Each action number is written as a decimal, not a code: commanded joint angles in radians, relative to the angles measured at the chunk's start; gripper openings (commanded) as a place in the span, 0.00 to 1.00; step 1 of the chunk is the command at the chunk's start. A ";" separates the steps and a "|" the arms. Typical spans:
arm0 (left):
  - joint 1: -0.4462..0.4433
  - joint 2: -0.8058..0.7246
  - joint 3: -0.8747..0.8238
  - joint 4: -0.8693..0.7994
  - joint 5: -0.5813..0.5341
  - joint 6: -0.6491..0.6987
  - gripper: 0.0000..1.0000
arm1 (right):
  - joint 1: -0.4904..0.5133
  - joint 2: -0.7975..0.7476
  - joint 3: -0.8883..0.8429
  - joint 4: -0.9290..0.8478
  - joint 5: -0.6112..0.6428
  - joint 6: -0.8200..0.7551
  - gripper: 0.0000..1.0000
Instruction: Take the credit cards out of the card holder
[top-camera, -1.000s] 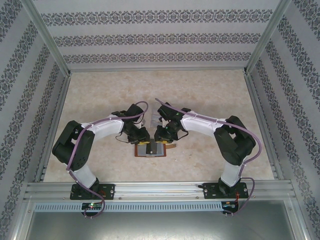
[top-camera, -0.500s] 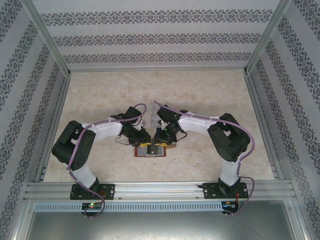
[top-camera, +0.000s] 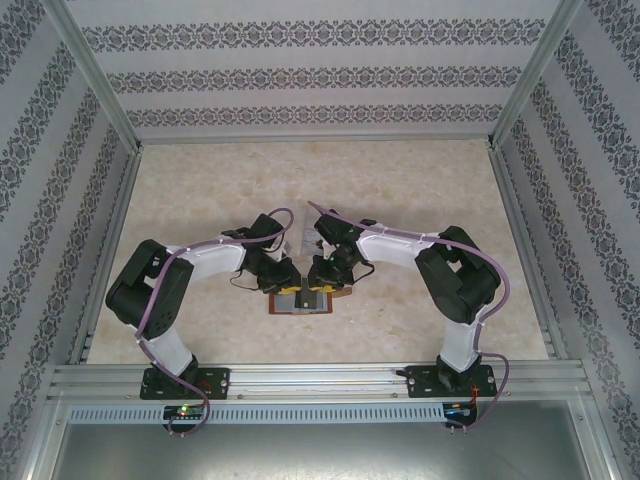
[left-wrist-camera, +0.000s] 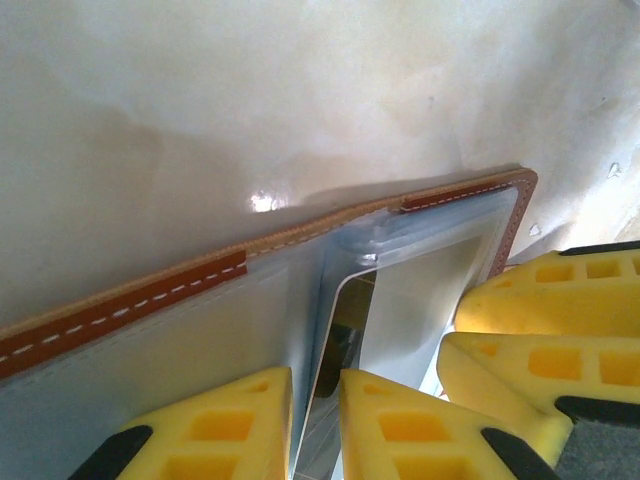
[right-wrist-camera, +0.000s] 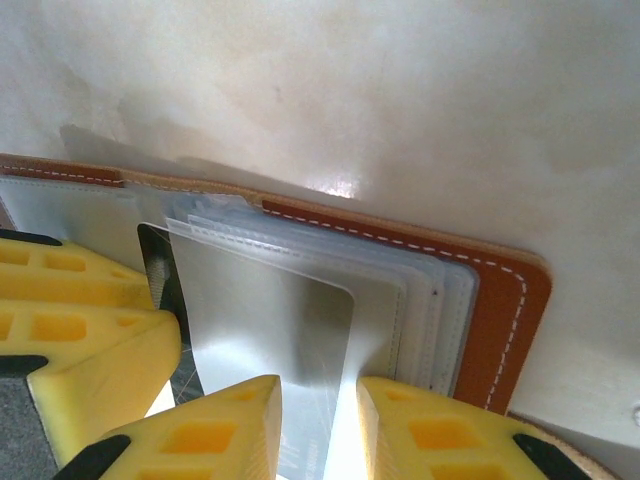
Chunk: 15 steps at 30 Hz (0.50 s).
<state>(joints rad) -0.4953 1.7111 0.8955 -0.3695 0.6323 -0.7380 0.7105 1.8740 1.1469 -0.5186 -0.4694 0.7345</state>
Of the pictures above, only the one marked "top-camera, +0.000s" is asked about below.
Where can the brown leather card holder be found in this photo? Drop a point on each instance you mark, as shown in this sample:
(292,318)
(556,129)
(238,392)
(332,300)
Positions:
(282,304)

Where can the clear plastic box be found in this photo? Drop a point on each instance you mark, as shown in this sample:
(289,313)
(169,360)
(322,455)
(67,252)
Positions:
(307,235)

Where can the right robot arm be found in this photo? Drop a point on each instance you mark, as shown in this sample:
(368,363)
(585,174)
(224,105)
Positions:
(460,285)

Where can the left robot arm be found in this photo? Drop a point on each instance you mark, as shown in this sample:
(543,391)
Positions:
(142,295)

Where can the small circuit board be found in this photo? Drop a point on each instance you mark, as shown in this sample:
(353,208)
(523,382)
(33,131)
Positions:
(460,411)
(185,411)

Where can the grey metal panel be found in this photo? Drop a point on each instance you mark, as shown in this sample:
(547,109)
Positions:
(320,455)

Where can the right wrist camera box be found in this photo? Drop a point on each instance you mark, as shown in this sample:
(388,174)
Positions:
(330,227)

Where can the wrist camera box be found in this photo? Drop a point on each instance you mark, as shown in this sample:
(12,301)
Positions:
(265,227)
(330,227)

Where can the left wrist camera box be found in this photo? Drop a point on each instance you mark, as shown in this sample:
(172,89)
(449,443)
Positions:
(265,227)

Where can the aluminium mounting rail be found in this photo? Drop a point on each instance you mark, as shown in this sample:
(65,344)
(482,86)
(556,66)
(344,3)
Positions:
(315,380)

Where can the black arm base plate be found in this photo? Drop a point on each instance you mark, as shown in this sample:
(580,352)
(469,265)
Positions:
(220,382)
(422,382)

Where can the aluminium table side rail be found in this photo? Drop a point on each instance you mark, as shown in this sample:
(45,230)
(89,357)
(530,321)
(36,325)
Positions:
(107,250)
(520,225)

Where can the aluminium frame post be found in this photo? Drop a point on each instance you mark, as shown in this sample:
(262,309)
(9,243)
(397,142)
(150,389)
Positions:
(100,80)
(529,80)

